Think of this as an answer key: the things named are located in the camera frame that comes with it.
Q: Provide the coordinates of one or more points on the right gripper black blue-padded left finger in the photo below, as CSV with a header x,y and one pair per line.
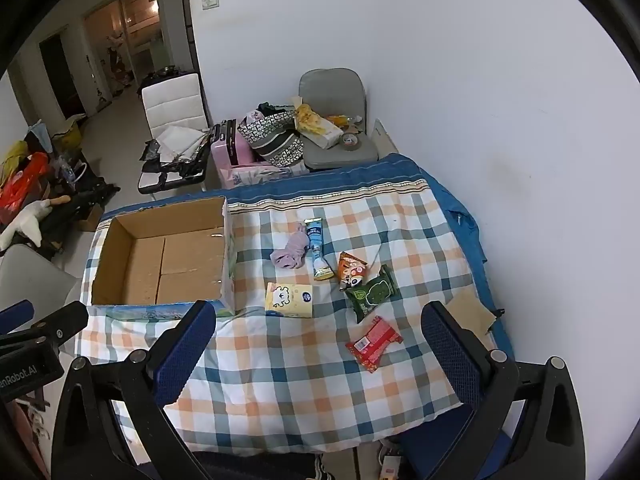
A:
x,y
88,442

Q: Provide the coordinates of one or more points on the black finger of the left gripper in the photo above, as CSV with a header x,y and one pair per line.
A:
x,y
56,328

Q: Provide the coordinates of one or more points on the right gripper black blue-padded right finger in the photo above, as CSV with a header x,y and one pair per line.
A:
x,y
548,442

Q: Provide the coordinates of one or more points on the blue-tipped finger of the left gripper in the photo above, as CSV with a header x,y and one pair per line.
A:
x,y
15,316

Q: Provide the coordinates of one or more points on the red snack packet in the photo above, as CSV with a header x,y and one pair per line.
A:
x,y
368,349

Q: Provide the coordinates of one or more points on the yellow tissue pack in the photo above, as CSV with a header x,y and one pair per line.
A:
x,y
289,300

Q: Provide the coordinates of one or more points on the orange panda snack bag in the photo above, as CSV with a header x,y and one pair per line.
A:
x,y
352,271

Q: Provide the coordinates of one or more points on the white goose plush toy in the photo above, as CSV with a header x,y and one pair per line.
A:
x,y
27,221

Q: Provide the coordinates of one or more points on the open cardboard box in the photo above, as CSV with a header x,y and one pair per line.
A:
x,y
153,263

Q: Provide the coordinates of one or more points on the red plastic bag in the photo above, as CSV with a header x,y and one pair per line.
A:
x,y
21,184

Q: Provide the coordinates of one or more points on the brown cardboard piece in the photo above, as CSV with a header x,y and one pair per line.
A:
x,y
470,313

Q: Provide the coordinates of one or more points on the white chair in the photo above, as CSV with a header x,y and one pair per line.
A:
x,y
178,152

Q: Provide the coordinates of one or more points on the green wet wipes pack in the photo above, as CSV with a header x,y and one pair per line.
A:
x,y
366,297

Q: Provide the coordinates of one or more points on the floral pink pillow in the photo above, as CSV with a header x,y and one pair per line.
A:
x,y
257,173

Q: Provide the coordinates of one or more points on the plaid checkered bed sheet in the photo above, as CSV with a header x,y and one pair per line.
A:
x,y
271,384

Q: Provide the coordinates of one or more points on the purple sock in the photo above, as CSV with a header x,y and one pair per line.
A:
x,y
292,255

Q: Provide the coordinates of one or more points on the pink suitcase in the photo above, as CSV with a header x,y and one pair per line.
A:
x,y
230,150

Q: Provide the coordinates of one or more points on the blue yellow snack tube pack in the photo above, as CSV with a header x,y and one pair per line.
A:
x,y
314,231

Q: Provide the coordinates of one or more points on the black white patterned bag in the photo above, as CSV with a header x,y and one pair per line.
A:
x,y
275,139

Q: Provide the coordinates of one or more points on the blue mattress cover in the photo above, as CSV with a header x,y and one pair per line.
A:
x,y
392,169

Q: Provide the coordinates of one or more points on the yellow printed box on chair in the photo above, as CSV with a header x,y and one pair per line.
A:
x,y
315,128

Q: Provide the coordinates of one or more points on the tape roll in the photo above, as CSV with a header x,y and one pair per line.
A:
x,y
350,141

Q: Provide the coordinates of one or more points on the grey chair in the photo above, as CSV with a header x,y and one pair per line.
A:
x,y
333,92

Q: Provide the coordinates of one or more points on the wall thermostat switch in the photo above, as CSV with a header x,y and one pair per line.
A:
x,y
210,4

